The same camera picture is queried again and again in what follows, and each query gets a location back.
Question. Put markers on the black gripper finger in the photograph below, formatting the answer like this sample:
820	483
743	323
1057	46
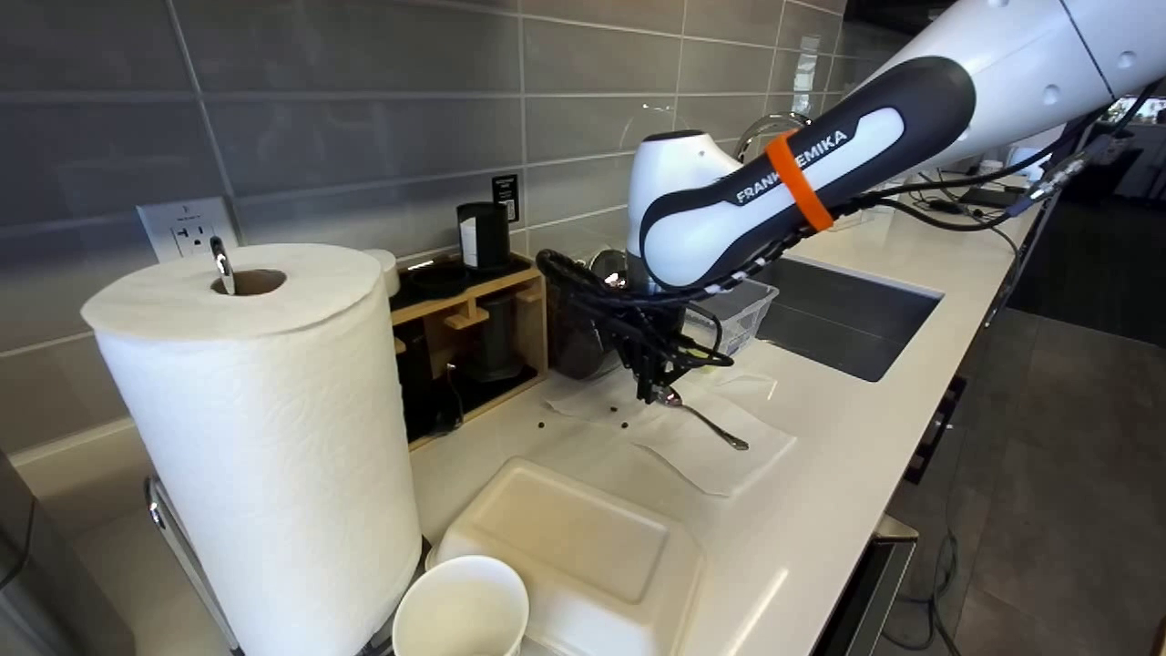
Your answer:
667	397
641	384

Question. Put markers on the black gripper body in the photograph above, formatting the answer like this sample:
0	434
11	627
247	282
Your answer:
649	338

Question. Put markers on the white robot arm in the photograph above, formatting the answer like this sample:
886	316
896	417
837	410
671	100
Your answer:
973	83

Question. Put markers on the clear plastic container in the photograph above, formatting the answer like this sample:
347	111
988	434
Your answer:
729	318

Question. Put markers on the white paper napkin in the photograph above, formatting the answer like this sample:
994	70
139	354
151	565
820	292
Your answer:
702	459

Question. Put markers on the wooden organizer rack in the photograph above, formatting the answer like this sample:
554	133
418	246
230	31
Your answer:
464	338

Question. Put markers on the black and white mug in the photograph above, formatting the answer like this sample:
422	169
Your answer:
481	235

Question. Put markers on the dark kitchen sink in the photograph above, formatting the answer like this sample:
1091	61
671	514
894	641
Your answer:
842	323

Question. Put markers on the white paper cup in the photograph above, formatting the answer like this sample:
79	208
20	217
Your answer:
464	607

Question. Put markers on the white paper towel roll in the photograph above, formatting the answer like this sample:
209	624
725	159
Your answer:
276	460

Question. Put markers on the metal paper towel holder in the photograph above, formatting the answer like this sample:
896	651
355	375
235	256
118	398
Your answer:
219	263

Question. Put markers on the white wall outlet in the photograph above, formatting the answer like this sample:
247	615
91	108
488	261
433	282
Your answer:
188	228

